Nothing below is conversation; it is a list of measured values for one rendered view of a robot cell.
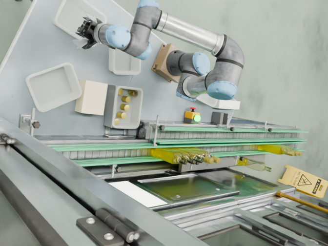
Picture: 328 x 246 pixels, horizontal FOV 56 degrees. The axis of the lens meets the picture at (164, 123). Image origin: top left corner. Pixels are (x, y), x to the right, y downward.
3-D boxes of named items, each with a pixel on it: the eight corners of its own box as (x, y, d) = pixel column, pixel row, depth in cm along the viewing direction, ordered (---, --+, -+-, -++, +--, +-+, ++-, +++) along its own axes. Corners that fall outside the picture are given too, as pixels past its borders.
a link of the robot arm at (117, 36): (128, 52, 109) (108, 43, 104) (113, 49, 117) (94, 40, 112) (136, 31, 109) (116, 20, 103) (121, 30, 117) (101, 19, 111)
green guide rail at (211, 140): (151, 141, 173) (159, 144, 167) (151, 139, 173) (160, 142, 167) (298, 138, 288) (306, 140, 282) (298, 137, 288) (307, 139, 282)
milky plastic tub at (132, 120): (103, 125, 167) (112, 128, 161) (108, 84, 165) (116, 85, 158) (130, 126, 179) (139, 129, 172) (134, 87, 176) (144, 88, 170)
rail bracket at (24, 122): (11, 140, 135) (28, 153, 119) (14, 102, 134) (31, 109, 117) (23, 140, 139) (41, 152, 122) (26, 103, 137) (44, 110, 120)
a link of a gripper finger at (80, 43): (67, 41, 130) (79, 31, 125) (79, 49, 134) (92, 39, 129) (66, 47, 129) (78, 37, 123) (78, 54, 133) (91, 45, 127)
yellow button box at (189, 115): (183, 121, 206) (191, 123, 200) (184, 110, 205) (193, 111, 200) (190, 121, 211) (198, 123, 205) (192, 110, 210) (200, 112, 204)
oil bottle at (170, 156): (149, 155, 175) (174, 165, 159) (151, 145, 174) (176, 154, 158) (157, 154, 179) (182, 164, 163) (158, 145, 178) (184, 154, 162)
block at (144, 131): (136, 137, 175) (144, 139, 170) (138, 120, 174) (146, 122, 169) (142, 137, 178) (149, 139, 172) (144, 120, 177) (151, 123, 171)
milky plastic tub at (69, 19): (61, -10, 143) (69, -12, 136) (100, 19, 158) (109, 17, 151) (45, 23, 141) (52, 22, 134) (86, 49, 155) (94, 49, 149)
